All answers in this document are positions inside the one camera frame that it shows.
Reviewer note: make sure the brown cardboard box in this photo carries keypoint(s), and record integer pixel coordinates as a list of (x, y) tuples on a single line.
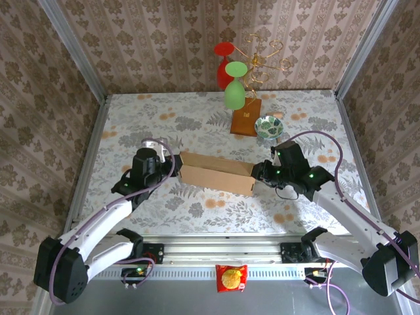
[(216, 177)]

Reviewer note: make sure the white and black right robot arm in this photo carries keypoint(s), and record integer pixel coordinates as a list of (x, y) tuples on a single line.
[(344, 213)]

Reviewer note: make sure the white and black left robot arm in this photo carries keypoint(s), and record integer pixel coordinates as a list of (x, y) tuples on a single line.
[(98, 220)]

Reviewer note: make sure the leaf-patterned ceramic bowl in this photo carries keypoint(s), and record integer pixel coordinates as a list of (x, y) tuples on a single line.
[(269, 128)]

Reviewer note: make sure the brown wooden rack base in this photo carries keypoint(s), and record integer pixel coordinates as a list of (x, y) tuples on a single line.
[(244, 121)]

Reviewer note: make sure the wooden spoon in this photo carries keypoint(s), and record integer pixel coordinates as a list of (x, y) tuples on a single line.
[(276, 115)]

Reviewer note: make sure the green plastic goblet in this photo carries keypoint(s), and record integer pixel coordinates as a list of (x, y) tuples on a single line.
[(233, 95)]

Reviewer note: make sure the red plastic goblet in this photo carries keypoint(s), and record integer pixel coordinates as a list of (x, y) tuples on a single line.
[(222, 73)]

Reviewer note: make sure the small black connector board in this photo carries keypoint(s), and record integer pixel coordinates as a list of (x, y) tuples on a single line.
[(315, 274), (133, 274)]

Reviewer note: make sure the red snack packet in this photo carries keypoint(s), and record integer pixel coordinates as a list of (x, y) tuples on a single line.
[(231, 278)]

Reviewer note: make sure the grey metal tray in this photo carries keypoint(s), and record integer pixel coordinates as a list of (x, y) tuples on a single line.
[(197, 302)]

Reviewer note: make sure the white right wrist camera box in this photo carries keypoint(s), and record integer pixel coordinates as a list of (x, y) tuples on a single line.
[(275, 157)]

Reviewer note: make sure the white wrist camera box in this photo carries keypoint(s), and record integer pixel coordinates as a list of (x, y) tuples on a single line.
[(275, 157), (152, 146)]

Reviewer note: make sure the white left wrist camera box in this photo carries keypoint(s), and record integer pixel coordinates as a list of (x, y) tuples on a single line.
[(152, 146)]

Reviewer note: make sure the aluminium table side rail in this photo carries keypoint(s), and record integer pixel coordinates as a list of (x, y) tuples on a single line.
[(88, 164), (355, 147)]

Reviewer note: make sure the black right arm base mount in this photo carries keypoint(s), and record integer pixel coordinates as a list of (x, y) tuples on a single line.
[(290, 252)]

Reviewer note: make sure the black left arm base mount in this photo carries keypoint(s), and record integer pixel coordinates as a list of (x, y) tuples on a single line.
[(154, 254)]

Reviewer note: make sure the aluminium mounting rail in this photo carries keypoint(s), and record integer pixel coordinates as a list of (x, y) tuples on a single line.
[(213, 249)]

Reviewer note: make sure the aluminium frame post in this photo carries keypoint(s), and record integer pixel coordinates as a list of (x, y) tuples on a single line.
[(73, 49), (364, 49)]

